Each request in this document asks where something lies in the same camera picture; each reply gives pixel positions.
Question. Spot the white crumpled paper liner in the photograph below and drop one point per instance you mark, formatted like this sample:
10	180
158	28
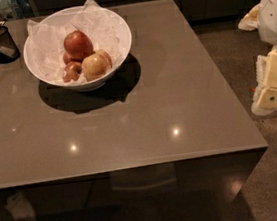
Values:
77	48

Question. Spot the white bowl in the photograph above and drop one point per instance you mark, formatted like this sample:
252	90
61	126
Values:
44	47

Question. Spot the small red apple behind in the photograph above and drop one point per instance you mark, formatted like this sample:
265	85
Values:
66	58

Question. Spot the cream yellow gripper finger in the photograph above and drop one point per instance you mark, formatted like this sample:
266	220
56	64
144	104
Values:
265	94

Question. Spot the large red apple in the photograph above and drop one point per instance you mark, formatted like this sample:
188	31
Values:
77	45

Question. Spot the small red apple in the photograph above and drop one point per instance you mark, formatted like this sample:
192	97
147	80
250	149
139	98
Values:
72	71
66	58

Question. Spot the yellow-red apple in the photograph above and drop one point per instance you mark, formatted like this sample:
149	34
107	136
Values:
96	65

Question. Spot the white cloth under table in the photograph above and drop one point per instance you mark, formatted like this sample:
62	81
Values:
20	208

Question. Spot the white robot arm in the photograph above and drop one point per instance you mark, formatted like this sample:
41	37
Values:
263	18

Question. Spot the small red apple front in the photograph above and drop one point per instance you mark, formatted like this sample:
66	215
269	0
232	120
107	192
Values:
72	71

